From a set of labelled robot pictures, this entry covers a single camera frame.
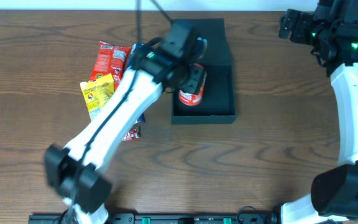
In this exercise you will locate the black mounting rail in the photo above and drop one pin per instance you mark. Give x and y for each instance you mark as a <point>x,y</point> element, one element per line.
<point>247,217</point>

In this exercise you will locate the red KitKat bar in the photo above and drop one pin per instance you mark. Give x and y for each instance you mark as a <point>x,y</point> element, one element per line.
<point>134,133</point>

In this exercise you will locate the dark green open box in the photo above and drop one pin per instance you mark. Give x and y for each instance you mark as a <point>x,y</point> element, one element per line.
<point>218,104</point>

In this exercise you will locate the purple chocolate bar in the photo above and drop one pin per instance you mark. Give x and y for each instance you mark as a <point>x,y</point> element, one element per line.
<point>140,119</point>

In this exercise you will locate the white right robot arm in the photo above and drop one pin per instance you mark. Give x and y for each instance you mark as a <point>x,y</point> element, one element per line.
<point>332,31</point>

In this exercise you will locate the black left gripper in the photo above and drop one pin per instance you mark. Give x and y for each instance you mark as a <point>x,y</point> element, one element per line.
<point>194,78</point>

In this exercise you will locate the yellow snack bag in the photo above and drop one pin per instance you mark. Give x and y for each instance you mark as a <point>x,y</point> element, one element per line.
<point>97,93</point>

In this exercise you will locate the red snack bag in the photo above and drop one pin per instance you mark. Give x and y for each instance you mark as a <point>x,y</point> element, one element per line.
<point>111,60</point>

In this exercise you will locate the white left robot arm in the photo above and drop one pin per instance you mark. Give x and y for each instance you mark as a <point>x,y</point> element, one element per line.
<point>76,170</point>

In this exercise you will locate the blue cookie pack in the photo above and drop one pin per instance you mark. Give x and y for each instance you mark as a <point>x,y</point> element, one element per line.
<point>134,49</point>

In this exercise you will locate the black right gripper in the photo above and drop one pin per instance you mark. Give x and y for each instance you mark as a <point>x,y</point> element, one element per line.
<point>291,23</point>

